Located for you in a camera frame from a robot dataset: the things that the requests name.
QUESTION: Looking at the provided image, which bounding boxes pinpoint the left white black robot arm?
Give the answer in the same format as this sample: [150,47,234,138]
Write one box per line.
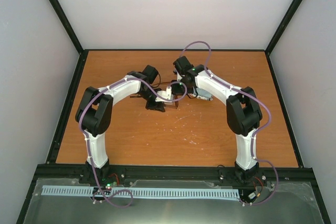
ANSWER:
[75,65,165,184]

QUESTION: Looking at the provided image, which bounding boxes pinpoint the light blue cleaning cloth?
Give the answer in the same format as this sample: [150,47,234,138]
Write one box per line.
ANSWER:
[196,88,212,99]

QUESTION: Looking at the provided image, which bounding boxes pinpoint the light blue slotted cable duct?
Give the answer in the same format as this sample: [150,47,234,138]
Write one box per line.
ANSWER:
[41,185,240,200]

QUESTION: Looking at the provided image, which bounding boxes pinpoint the brown sunglasses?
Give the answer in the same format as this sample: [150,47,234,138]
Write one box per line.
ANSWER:
[130,80,183,112]

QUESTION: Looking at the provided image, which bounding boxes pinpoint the right black frame post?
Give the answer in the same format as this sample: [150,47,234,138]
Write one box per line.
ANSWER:
[265,0,303,56]

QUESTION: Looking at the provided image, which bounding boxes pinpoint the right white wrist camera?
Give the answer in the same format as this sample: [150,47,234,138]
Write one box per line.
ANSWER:
[173,69,182,81]

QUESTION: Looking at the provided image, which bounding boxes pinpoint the black frame post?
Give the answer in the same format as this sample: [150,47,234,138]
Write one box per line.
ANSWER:
[48,0,84,55]
[265,0,303,56]

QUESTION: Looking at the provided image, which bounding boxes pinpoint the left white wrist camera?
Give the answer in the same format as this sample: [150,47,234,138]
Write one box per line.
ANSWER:
[155,86,173,102]

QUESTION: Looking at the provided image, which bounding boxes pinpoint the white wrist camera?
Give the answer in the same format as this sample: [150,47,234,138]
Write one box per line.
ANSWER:
[173,69,182,81]
[155,86,173,102]

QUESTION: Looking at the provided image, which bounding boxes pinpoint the left green controller board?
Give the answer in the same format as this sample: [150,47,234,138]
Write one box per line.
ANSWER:
[105,182,118,190]

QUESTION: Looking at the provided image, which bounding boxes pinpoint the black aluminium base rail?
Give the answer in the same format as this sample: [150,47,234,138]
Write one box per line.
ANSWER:
[35,163,314,185]

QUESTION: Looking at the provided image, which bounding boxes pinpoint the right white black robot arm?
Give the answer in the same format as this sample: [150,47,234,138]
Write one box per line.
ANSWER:
[173,56,263,184]

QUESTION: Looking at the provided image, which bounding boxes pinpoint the flag pattern sunglasses case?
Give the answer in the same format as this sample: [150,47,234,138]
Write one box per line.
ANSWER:
[187,88,213,101]

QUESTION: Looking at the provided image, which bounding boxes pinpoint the left black frame post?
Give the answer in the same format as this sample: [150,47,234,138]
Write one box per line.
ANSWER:
[48,0,84,55]

